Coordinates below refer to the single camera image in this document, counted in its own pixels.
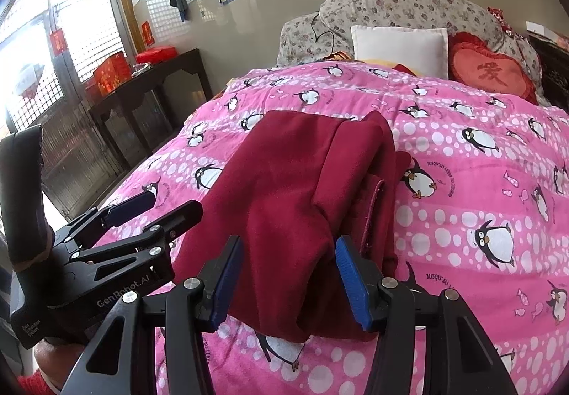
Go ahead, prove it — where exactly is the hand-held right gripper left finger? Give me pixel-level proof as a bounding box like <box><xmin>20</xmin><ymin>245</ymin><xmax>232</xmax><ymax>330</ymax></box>
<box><xmin>60</xmin><ymin>235</ymin><xmax>244</xmax><ymax>395</ymax></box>

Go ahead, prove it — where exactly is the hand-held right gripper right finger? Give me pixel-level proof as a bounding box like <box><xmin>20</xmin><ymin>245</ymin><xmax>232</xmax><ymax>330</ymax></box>
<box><xmin>335</xmin><ymin>236</ymin><xmax>519</xmax><ymax>395</ymax></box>

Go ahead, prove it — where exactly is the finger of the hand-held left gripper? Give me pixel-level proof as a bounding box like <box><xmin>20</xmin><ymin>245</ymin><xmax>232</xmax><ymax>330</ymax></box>
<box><xmin>70</xmin><ymin>200</ymin><xmax>204</xmax><ymax>266</ymax></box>
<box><xmin>54</xmin><ymin>191</ymin><xmax>157</xmax><ymax>251</ymax></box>

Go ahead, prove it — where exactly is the maroon fleece garment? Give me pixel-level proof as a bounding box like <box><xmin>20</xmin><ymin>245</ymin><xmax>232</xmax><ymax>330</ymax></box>
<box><xmin>171</xmin><ymin>110</ymin><xmax>399</xmax><ymax>342</ymax></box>

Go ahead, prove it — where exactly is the person's left forearm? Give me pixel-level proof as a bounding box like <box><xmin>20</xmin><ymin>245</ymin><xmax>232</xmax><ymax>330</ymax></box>
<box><xmin>18</xmin><ymin>339</ymin><xmax>90</xmax><ymax>395</ymax></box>

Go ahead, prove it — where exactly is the dark wooden console table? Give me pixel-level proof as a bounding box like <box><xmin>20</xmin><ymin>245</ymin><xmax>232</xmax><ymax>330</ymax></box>
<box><xmin>86</xmin><ymin>49</ymin><xmax>213</xmax><ymax>169</ymax></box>

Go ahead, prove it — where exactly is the red square gift box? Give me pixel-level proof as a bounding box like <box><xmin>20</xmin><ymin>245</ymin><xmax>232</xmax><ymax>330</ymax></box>
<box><xmin>93</xmin><ymin>53</ymin><xmax>133</xmax><ymax>97</ymax></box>

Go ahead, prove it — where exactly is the red flat gift box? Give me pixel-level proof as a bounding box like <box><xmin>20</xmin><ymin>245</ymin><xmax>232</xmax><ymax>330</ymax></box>
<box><xmin>135</xmin><ymin>46</ymin><xmax>179</xmax><ymax>64</ymax></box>

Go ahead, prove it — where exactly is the lattice window door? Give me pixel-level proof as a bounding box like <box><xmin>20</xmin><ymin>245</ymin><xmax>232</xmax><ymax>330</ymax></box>
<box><xmin>0</xmin><ymin>0</ymin><xmax>136</xmax><ymax>222</ymax></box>

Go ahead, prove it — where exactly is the pink penguin print blanket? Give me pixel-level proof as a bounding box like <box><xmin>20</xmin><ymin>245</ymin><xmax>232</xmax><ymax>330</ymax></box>
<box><xmin>84</xmin><ymin>61</ymin><xmax>569</xmax><ymax>395</ymax></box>

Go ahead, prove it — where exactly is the yellow and red cloth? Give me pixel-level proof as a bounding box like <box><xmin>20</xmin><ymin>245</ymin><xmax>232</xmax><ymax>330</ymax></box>
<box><xmin>324</xmin><ymin>52</ymin><xmax>416</xmax><ymax>75</ymax></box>

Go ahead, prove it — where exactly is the white pillow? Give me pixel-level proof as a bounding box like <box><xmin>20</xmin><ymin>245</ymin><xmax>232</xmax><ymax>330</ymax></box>
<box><xmin>351</xmin><ymin>25</ymin><xmax>449</xmax><ymax>80</ymax></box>

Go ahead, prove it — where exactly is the red heart cushion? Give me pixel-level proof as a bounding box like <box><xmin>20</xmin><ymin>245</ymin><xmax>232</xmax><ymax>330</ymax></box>
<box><xmin>448</xmin><ymin>32</ymin><xmax>538</xmax><ymax>104</ymax></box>

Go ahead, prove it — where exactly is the floral print quilt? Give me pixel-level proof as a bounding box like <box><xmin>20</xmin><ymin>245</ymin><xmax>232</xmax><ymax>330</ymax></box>
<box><xmin>276</xmin><ymin>0</ymin><xmax>541</xmax><ymax>67</ymax></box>

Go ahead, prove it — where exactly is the dark wooden cabinet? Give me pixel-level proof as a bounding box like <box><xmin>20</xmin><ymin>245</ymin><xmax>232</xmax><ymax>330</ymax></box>
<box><xmin>527</xmin><ymin>21</ymin><xmax>569</xmax><ymax>111</ymax></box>

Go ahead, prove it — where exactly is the red patterned cushion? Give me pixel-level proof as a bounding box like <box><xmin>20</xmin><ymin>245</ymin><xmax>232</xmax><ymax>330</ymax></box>
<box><xmin>488</xmin><ymin>6</ymin><xmax>519</xmax><ymax>37</ymax></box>

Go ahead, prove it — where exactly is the black cable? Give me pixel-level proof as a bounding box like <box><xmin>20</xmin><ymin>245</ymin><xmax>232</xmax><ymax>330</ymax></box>
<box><xmin>310</xmin><ymin>11</ymin><xmax>339</xmax><ymax>57</ymax></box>

